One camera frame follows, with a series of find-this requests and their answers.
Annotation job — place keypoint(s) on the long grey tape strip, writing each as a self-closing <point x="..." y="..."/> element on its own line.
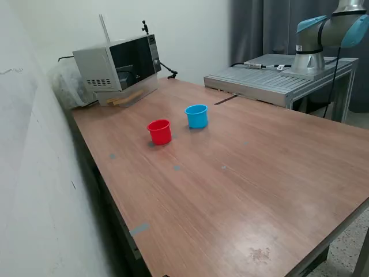
<point x="139" y="228"/>

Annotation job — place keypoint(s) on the red plastic cup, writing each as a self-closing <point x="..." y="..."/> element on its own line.
<point x="160" y="135"/>

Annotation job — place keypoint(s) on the clear plastic bag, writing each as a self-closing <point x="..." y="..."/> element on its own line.
<point x="69" y="86"/>

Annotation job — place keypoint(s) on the blue plastic cup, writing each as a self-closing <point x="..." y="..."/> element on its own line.
<point x="197" y="119"/>

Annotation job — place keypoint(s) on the aluminium robot base table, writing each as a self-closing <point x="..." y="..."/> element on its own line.
<point x="259" y="78"/>

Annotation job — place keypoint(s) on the silver microwave oven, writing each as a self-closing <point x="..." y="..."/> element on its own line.
<point x="95" y="66"/>

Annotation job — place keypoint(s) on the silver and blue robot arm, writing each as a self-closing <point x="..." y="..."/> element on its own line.
<point x="308" y="37"/>

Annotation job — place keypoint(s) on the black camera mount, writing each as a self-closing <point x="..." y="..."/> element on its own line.
<point x="145" y="27"/>

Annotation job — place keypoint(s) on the white rod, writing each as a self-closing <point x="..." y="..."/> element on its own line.
<point x="104" y="27"/>

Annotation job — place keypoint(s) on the clear plastic box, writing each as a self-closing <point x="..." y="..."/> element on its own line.
<point x="145" y="88"/>

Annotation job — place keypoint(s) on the wooden stick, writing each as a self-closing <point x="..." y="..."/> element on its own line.
<point x="124" y="96"/>
<point x="128" y="99"/>

